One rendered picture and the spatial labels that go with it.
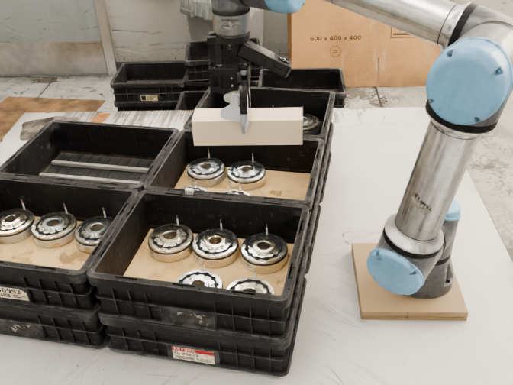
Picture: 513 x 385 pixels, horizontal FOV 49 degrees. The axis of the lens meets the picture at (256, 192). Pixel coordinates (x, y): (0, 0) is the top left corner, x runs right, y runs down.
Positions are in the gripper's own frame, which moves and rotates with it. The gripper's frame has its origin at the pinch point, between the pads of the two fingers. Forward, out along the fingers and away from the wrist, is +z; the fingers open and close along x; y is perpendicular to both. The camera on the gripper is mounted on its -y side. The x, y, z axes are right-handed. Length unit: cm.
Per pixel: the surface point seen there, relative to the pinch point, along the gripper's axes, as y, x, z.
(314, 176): -15.0, -1.6, 15.8
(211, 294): 5.2, 36.8, 16.2
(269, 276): -4.6, 22.1, 25.8
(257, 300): -3.3, 38.2, 16.3
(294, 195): -10.3, -8.2, 25.8
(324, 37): -33, -266, 76
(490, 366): -50, 34, 39
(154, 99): 63, -160, 70
